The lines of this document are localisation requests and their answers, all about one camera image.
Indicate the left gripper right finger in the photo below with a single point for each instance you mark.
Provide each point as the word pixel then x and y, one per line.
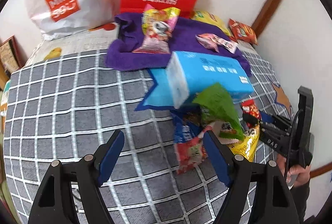
pixel 273 202

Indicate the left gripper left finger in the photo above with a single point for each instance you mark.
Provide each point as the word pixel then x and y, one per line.
pixel 54 202

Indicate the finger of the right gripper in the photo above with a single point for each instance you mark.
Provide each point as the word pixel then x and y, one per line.
pixel 278 121
pixel 273 136

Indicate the small red snack packet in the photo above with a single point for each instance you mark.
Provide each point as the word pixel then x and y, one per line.
pixel 251 114

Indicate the green triangular snack packet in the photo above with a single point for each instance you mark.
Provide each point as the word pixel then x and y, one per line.
pixel 217 107

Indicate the blue snack packet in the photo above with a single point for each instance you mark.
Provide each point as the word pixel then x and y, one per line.
pixel 187 123

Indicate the strawberry pink snack packet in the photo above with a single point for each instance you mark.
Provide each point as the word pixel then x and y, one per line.
pixel 190 154

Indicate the pink white candy packet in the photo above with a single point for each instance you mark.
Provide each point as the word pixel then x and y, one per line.
pixel 212 42

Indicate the panda pink snack packet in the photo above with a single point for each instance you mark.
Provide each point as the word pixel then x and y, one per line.
pixel 156 39

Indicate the pink yellow snack packet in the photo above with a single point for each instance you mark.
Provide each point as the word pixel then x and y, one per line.
pixel 166 17

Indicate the right hand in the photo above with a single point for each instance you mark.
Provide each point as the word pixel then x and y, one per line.
pixel 301 174

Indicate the grey checked blanket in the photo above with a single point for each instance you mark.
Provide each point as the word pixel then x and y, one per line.
pixel 65 108

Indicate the blue tissue pack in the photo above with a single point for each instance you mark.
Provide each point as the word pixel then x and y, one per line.
pixel 189 73

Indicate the orange chips bag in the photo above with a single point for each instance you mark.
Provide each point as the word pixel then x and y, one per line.
pixel 242 32

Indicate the yellow chips bag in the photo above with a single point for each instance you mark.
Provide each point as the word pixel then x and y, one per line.
pixel 206 17

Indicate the purple towel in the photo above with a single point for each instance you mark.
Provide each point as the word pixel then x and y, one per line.
pixel 120 55

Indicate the patterned brown book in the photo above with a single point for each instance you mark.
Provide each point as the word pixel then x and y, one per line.
pixel 10 56

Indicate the newspaper sheet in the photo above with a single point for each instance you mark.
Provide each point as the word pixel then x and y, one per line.
pixel 97 38

